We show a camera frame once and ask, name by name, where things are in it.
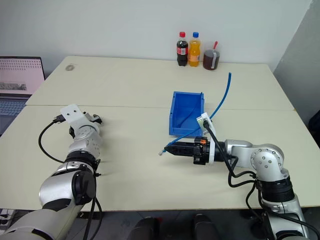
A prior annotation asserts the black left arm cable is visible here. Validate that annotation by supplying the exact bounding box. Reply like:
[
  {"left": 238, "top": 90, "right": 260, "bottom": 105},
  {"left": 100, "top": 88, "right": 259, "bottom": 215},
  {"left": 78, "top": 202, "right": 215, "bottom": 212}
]
[{"left": 37, "top": 114, "right": 66, "bottom": 164}]

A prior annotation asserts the cola bottle red cap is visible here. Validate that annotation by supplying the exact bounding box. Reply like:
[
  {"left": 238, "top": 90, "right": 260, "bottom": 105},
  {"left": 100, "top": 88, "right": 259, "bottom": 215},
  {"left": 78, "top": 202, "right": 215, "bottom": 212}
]
[{"left": 175, "top": 31, "right": 189, "bottom": 67}]

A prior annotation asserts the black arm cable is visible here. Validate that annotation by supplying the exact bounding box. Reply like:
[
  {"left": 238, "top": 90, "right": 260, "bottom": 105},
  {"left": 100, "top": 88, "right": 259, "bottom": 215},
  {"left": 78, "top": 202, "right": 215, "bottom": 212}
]
[
  {"left": 37, "top": 114, "right": 66, "bottom": 164},
  {"left": 202, "top": 120, "right": 320, "bottom": 235}
]

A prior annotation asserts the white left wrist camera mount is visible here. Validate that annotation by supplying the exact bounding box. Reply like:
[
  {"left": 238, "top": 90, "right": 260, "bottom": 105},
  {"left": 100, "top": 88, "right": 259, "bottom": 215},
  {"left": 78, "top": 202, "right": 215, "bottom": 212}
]
[{"left": 59, "top": 104, "right": 89, "bottom": 131}]

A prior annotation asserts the blue network cable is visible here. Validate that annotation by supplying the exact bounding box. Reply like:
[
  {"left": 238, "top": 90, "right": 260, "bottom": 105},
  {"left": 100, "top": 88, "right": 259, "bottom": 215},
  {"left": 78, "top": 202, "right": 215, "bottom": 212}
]
[{"left": 157, "top": 72, "right": 232, "bottom": 157}]

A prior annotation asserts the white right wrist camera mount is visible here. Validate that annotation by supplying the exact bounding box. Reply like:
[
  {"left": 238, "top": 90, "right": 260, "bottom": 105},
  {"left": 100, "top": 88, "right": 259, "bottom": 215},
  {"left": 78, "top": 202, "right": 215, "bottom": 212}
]
[{"left": 195, "top": 112, "right": 218, "bottom": 165}]

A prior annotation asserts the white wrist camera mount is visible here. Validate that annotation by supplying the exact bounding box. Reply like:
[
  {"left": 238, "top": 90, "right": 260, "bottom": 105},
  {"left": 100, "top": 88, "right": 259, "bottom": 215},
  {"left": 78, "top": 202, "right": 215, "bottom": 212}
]
[
  {"left": 195, "top": 112, "right": 218, "bottom": 165},
  {"left": 59, "top": 104, "right": 89, "bottom": 131}
]

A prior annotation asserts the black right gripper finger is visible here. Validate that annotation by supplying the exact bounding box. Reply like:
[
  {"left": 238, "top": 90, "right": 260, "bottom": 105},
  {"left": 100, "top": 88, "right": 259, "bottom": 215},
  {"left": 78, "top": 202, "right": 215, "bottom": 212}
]
[
  {"left": 167, "top": 148, "right": 196, "bottom": 158},
  {"left": 163, "top": 141, "right": 196, "bottom": 151}
]

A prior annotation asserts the orange soda bottle blue cap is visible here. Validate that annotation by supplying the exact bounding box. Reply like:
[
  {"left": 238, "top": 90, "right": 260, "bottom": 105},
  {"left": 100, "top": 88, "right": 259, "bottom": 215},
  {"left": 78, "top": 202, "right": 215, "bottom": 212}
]
[{"left": 187, "top": 31, "right": 201, "bottom": 68}]

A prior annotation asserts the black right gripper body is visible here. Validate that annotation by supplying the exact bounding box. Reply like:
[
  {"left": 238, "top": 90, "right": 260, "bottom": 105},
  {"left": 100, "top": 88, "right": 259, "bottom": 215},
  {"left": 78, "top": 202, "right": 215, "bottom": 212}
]
[{"left": 191, "top": 136, "right": 213, "bottom": 166}]

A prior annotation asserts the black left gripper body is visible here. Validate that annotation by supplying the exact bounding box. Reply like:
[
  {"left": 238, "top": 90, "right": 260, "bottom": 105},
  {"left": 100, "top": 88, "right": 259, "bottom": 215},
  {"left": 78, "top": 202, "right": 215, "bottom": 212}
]
[{"left": 83, "top": 112, "right": 99, "bottom": 125}]

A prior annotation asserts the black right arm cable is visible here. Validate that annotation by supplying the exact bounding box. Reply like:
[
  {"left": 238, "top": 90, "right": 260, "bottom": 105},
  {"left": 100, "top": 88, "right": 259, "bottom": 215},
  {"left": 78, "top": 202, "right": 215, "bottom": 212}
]
[{"left": 202, "top": 120, "right": 320, "bottom": 235}]

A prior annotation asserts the open laptop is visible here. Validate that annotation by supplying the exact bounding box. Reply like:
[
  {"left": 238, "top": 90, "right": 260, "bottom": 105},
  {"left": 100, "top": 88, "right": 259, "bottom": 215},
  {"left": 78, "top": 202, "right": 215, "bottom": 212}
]
[{"left": 0, "top": 56, "right": 46, "bottom": 137}]

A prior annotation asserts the jar of brown liquid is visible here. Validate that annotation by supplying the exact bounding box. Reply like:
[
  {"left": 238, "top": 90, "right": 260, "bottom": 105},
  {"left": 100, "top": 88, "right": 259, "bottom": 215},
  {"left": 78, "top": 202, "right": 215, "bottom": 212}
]
[{"left": 202, "top": 48, "right": 221, "bottom": 71}]

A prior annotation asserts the blue plastic bin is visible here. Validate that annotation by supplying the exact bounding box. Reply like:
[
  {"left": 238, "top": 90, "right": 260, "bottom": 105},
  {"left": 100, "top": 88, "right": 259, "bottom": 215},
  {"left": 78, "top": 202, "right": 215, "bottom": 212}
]
[{"left": 168, "top": 90, "right": 206, "bottom": 137}]

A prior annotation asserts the dark rounded shape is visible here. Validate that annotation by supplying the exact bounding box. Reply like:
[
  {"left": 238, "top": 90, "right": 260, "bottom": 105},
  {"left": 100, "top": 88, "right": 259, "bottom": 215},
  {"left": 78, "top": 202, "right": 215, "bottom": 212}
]
[{"left": 192, "top": 213, "right": 217, "bottom": 240}]

